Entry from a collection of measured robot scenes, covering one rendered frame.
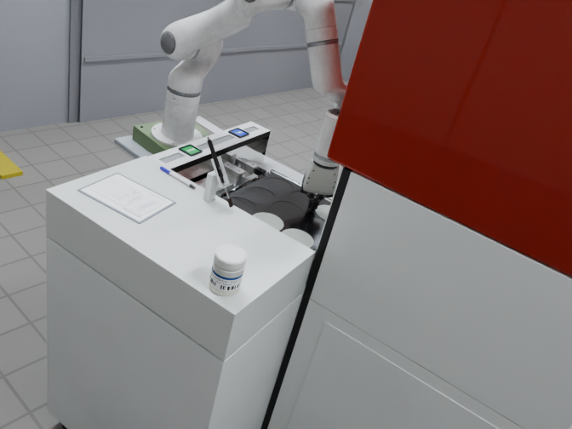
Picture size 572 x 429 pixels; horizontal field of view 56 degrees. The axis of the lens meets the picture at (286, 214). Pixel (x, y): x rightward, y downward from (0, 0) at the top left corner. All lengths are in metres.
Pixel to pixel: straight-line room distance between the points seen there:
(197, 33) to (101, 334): 0.96
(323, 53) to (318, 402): 1.01
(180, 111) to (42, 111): 2.18
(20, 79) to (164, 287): 2.78
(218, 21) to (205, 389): 1.08
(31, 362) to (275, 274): 1.31
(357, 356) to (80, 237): 0.79
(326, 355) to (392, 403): 0.22
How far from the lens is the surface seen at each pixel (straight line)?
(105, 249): 1.41
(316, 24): 1.56
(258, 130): 2.05
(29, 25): 3.82
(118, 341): 1.55
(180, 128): 2.00
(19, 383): 2.31
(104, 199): 1.48
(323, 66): 1.55
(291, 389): 1.73
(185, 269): 1.27
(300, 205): 1.74
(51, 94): 4.04
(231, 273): 1.17
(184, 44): 1.84
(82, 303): 1.60
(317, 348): 1.58
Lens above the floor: 1.76
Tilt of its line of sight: 31 degrees down
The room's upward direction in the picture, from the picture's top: 15 degrees clockwise
